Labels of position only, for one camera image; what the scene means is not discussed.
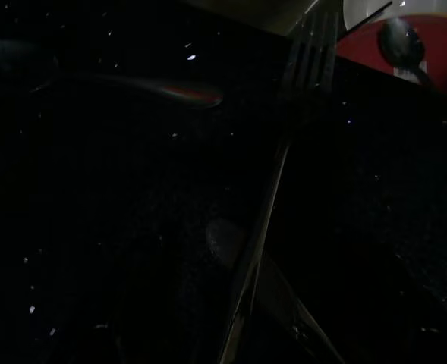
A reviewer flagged silver metal fork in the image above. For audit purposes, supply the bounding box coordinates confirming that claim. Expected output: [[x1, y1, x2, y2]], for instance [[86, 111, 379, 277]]
[[217, 9, 340, 364]]

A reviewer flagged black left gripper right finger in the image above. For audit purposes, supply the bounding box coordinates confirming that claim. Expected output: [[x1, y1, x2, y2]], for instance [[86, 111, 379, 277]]
[[259, 257, 345, 364]]

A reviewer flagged white plate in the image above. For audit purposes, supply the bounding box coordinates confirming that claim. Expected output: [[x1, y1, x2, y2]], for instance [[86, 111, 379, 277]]
[[340, 0, 447, 33]]

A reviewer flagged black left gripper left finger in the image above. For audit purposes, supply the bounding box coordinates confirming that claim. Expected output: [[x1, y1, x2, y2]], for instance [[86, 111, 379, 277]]
[[158, 218, 249, 364]]

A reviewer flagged silver metal spoon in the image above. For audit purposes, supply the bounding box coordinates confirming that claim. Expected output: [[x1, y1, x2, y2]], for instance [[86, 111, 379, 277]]
[[376, 17, 435, 90], [0, 37, 224, 111]]

